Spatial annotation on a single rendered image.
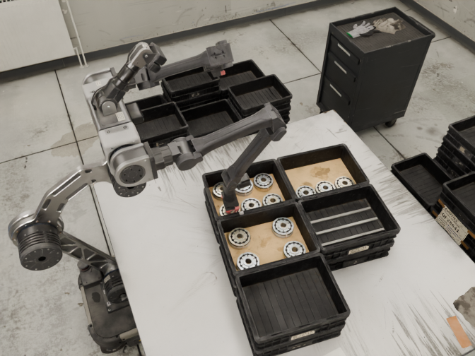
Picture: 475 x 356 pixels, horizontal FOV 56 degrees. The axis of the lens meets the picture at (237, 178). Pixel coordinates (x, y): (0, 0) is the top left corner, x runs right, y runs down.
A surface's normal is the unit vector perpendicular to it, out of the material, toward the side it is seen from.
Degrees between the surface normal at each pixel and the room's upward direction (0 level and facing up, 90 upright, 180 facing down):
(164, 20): 90
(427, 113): 0
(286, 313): 0
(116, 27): 90
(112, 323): 0
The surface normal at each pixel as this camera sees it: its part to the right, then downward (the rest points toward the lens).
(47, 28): 0.41, 0.68
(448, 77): 0.00, -0.66
